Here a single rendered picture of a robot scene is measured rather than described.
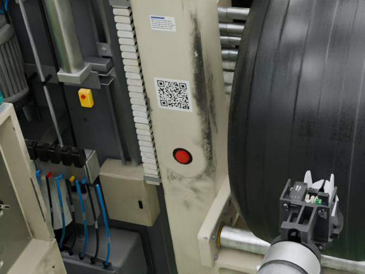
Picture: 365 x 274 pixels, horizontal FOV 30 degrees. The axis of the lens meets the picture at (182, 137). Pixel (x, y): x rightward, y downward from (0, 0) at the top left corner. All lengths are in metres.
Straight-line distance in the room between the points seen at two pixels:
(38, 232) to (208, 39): 0.58
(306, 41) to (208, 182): 0.49
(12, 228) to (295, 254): 0.77
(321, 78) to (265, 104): 0.10
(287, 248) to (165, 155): 0.62
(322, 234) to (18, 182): 0.72
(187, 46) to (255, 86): 0.22
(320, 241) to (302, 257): 0.10
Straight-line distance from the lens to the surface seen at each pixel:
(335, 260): 1.43
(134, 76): 1.39
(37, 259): 1.54
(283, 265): 0.88
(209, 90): 1.37
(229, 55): 1.76
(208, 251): 1.46
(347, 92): 1.08
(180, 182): 1.51
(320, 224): 0.97
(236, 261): 1.49
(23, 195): 1.50
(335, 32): 1.11
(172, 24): 1.27
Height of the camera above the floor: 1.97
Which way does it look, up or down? 37 degrees down
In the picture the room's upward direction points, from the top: 8 degrees counter-clockwise
